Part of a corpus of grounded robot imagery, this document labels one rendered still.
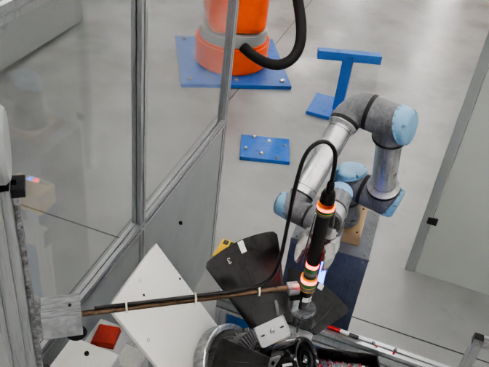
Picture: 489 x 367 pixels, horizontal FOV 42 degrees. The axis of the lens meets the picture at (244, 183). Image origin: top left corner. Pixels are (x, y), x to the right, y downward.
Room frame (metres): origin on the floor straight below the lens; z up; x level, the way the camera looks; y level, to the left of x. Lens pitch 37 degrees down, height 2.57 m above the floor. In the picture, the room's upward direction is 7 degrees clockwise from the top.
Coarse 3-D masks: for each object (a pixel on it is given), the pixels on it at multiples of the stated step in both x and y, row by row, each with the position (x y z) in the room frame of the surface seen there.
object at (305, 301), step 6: (330, 186) 1.18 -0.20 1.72; (324, 192) 1.18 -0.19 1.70; (330, 192) 1.18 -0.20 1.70; (324, 198) 1.17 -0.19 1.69; (330, 198) 1.17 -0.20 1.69; (324, 204) 1.17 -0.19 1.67; (330, 204) 1.17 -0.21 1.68; (306, 294) 1.17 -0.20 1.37; (300, 300) 1.17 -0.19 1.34; (306, 300) 1.17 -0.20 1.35; (300, 306) 1.17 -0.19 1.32; (306, 306) 1.17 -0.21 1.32
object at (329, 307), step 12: (288, 276) 1.41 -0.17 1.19; (300, 276) 1.43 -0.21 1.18; (324, 288) 1.41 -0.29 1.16; (288, 300) 1.32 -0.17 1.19; (312, 300) 1.34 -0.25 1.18; (324, 300) 1.35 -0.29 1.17; (336, 300) 1.38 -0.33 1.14; (288, 312) 1.27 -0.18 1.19; (324, 312) 1.30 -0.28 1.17; (336, 312) 1.32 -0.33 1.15; (348, 312) 1.36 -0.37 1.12; (288, 324) 1.22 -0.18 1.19; (300, 324) 1.23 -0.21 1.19; (312, 324) 1.24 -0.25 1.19; (324, 324) 1.25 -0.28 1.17
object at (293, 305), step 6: (288, 282) 1.18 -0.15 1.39; (294, 282) 1.19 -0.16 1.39; (294, 288) 1.16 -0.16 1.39; (300, 288) 1.16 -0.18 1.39; (288, 294) 1.16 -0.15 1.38; (294, 294) 1.16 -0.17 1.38; (300, 294) 1.17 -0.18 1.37; (294, 300) 1.15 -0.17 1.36; (294, 306) 1.16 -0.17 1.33; (312, 306) 1.19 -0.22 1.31; (294, 312) 1.16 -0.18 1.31; (300, 312) 1.16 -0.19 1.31; (306, 312) 1.16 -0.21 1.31; (312, 312) 1.17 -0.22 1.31; (306, 318) 1.15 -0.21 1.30
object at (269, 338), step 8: (272, 320) 1.15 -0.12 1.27; (280, 320) 1.16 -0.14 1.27; (256, 328) 1.13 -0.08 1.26; (264, 328) 1.14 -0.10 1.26; (280, 328) 1.14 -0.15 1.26; (288, 328) 1.15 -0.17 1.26; (256, 336) 1.12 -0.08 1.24; (264, 336) 1.12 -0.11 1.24; (272, 336) 1.13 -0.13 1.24; (280, 336) 1.13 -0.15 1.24; (264, 344) 1.11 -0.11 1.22
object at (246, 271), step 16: (240, 240) 1.26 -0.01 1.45; (256, 240) 1.28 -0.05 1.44; (272, 240) 1.30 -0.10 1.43; (224, 256) 1.22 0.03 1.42; (240, 256) 1.23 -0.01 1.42; (256, 256) 1.25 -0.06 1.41; (272, 256) 1.26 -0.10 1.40; (224, 272) 1.19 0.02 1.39; (240, 272) 1.20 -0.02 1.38; (256, 272) 1.22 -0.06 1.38; (272, 272) 1.23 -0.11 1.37; (224, 288) 1.17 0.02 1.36; (240, 304) 1.16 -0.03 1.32; (256, 304) 1.16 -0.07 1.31; (272, 304) 1.17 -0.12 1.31; (256, 320) 1.14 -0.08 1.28
